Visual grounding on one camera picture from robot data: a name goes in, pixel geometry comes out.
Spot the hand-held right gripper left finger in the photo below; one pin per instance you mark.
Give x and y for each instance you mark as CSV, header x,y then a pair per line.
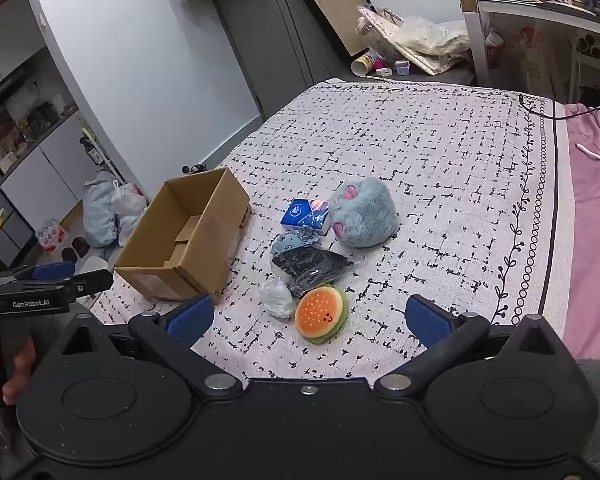
x,y
192,321

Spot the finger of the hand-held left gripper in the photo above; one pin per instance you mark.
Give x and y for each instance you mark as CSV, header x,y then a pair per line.
x,y
91,280
55,270

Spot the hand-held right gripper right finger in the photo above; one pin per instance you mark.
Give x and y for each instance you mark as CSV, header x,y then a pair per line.
x,y
430,325

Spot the brown cardboard box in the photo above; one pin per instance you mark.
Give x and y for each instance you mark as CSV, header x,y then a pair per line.
x,y
180,240

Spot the white plastic bag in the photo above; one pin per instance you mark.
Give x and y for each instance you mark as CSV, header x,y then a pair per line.
x,y
130,210
277,297

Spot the hamburger plush toy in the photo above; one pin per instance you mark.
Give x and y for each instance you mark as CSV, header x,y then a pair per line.
x,y
320,312

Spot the fluffy blue paw plush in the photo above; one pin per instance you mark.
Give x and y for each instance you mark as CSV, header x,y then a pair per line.
x,y
367,215

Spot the black packet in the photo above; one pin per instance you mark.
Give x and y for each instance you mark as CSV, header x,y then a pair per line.
x,y
310,267

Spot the blue snack packet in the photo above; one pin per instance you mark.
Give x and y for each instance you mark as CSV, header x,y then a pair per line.
x,y
304,214

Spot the person's left hand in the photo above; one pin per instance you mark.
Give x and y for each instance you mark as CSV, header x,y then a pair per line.
x,y
18,385

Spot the dark slipper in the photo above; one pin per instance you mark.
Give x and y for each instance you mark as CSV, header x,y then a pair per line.
x,y
80,247

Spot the red and white snack bag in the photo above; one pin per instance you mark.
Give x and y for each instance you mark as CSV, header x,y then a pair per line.
x,y
51,236

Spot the large grey plastic bag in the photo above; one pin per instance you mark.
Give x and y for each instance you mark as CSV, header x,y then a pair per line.
x,y
100,210

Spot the tied white plastic bag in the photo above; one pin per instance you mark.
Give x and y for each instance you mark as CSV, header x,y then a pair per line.
x,y
130,210

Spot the grey and white cabinet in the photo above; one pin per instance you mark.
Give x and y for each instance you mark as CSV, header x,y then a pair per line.
x,y
25,160

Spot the white black-patterned bedspread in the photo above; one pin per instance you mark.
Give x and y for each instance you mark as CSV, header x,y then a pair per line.
x,y
430,170

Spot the pink bed sheet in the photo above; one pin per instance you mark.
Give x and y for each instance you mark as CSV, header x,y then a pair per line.
x,y
592,240

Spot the small lilac box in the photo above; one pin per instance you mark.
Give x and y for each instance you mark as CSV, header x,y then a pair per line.
x,y
403,68

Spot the paper cup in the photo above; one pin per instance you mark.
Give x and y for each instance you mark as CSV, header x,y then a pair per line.
x,y
364,63

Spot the dark grey wardrobe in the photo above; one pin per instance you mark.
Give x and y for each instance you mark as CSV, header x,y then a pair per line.
x,y
260,50

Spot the cream tote bag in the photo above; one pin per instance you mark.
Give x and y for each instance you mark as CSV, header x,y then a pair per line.
x,y
425,40

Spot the white desk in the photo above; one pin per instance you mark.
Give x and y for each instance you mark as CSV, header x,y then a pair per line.
x,y
480,25

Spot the wooden framed board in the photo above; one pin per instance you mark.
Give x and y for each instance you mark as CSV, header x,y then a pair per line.
x,y
330,5

